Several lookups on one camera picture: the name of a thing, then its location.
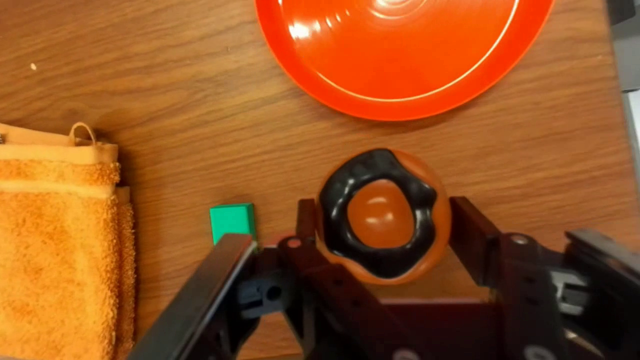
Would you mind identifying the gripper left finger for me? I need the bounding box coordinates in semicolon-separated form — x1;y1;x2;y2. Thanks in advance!
127;198;401;360

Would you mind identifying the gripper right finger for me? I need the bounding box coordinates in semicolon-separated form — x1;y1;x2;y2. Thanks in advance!
448;196;640;360

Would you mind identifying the chocolate glazed toy donut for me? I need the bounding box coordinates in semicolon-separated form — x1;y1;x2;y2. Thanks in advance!
315;148;453;286

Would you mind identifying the green block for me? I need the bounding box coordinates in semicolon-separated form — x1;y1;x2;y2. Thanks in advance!
209;202;258;246

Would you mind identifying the orange plastic plate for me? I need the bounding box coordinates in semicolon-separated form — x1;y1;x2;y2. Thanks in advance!
254;0;556;122

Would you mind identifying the orange folded towel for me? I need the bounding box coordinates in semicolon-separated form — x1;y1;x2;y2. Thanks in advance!
0;121;137;360

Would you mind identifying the grey metal frame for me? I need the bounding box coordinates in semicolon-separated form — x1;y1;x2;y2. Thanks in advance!
606;0;640;186

